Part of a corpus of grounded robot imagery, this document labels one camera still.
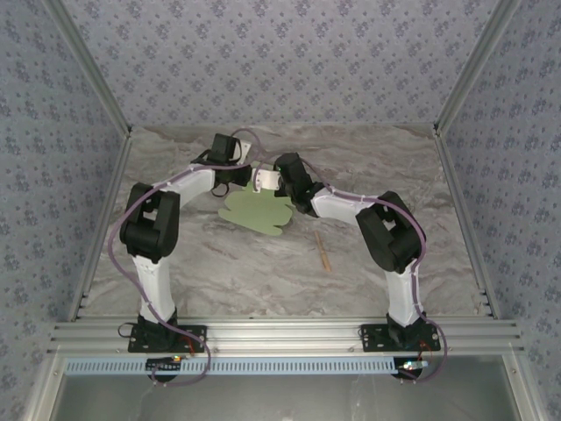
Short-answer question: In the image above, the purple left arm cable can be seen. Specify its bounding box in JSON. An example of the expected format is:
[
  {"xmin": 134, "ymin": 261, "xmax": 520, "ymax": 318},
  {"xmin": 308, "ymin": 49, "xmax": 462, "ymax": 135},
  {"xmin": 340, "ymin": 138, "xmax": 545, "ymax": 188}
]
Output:
[{"xmin": 107, "ymin": 126, "xmax": 265, "ymax": 388}]

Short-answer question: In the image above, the small black controller board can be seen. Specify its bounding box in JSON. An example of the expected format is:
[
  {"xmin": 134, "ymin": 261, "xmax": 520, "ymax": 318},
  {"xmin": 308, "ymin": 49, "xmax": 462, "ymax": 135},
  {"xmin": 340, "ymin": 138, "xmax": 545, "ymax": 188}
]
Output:
[
  {"xmin": 396, "ymin": 357, "xmax": 430, "ymax": 383},
  {"xmin": 146, "ymin": 356, "xmax": 184, "ymax": 383}
]

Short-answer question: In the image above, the pale blue slotted cable duct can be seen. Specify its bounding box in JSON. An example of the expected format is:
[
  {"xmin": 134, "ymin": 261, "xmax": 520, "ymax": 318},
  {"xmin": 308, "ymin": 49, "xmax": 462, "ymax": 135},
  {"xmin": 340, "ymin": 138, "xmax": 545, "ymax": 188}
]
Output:
[{"xmin": 65, "ymin": 356, "xmax": 429, "ymax": 377}]

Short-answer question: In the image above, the aluminium mounting rail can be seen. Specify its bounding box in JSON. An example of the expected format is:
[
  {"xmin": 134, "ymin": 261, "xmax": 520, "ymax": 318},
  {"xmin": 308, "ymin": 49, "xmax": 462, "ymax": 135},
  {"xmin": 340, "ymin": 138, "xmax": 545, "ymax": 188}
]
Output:
[{"xmin": 46, "ymin": 318, "xmax": 526, "ymax": 355}]

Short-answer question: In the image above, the thin wooden stick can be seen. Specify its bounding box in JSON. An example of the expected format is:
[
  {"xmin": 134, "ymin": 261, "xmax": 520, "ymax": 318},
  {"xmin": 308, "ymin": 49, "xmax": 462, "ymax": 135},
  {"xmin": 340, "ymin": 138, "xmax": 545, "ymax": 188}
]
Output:
[{"xmin": 313, "ymin": 231, "xmax": 334, "ymax": 272}]

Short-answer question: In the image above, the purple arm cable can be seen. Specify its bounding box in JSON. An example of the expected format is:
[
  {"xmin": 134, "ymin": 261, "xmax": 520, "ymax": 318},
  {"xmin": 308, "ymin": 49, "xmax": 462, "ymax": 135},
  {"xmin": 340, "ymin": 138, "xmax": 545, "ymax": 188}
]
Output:
[
  {"xmin": 252, "ymin": 155, "xmax": 451, "ymax": 385},
  {"xmin": 107, "ymin": 126, "xmax": 265, "ymax": 388}
]

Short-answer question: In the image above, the light green paper box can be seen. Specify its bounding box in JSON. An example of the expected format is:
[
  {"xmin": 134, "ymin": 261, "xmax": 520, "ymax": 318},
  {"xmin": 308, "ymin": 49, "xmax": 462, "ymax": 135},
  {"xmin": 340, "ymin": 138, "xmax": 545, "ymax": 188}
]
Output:
[{"xmin": 217, "ymin": 182, "xmax": 294, "ymax": 238}]

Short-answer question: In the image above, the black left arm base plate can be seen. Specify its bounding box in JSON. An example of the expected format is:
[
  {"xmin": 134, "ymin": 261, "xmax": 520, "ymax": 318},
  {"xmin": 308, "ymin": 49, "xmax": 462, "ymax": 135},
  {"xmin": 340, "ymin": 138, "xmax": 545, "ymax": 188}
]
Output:
[{"xmin": 127, "ymin": 323, "xmax": 208, "ymax": 354}]

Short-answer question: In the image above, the aluminium table side rail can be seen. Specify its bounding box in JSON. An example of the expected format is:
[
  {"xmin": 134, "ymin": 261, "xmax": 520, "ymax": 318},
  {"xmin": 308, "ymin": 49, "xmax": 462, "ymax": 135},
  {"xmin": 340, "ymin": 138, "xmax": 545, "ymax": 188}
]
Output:
[
  {"xmin": 432, "ymin": 126, "xmax": 501, "ymax": 320},
  {"xmin": 67, "ymin": 131, "xmax": 134, "ymax": 324}
]

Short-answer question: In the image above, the grey metal panel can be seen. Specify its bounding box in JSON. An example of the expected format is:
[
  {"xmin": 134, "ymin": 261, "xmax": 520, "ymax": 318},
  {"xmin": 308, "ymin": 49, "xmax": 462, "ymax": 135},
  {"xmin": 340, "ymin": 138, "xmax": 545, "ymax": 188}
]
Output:
[{"xmin": 25, "ymin": 353, "xmax": 543, "ymax": 421}]

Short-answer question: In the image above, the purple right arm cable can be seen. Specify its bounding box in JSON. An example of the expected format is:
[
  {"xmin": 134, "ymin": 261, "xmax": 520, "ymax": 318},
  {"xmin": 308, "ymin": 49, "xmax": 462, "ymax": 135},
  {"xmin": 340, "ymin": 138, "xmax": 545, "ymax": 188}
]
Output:
[{"xmin": 252, "ymin": 155, "xmax": 451, "ymax": 385}]

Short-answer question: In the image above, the aluminium frame post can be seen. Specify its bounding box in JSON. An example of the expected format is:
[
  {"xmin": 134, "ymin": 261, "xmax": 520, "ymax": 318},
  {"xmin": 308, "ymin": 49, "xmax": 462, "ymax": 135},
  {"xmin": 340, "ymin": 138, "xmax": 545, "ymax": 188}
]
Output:
[
  {"xmin": 432, "ymin": 0, "xmax": 525, "ymax": 138},
  {"xmin": 42, "ymin": 0, "xmax": 134, "ymax": 138}
]

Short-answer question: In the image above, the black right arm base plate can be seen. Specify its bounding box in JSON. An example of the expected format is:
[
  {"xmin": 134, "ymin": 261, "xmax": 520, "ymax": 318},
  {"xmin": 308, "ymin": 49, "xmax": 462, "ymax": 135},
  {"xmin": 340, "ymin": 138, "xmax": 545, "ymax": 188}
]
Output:
[{"xmin": 359, "ymin": 323, "xmax": 442, "ymax": 354}]

